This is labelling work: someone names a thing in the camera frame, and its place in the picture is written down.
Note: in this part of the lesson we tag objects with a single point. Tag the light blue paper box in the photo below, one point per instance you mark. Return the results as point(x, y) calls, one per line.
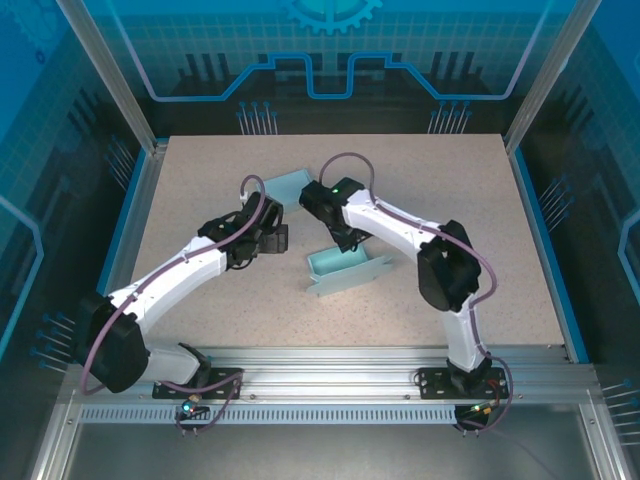
point(287, 187)
point(335, 280)

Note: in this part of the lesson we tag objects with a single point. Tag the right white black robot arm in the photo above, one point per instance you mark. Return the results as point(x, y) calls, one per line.
point(450, 275)

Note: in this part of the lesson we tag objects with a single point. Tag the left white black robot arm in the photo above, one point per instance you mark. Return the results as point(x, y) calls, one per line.
point(165, 280)

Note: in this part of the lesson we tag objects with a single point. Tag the narrow aluminium frame rail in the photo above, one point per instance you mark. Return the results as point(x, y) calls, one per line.
point(138, 225)

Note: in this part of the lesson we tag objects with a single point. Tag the wide aluminium frame rail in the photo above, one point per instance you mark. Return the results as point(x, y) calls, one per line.
point(325, 375)

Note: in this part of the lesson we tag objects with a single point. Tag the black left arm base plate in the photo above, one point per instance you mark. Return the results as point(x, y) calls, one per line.
point(215, 374)

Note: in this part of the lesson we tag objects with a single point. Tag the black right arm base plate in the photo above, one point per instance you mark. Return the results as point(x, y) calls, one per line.
point(435, 391)

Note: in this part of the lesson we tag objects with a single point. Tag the aluminium frame post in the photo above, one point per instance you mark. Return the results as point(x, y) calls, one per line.
point(115, 85)
point(550, 75)

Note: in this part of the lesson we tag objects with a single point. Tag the aluminium enclosure frame rail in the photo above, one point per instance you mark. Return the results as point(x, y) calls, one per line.
point(605, 450)
point(55, 450)

